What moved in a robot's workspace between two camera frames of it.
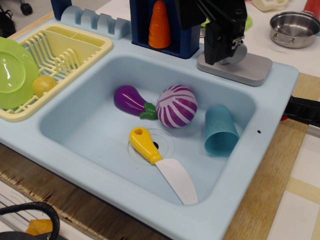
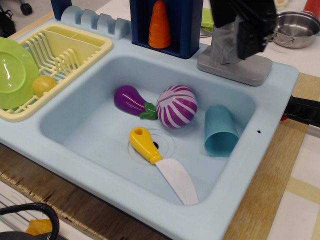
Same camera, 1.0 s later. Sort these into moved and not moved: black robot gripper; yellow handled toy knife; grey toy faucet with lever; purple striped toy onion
Moved: black robot gripper
Not moved: grey toy faucet with lever; yellow handled toy knife; purple striped toy onion
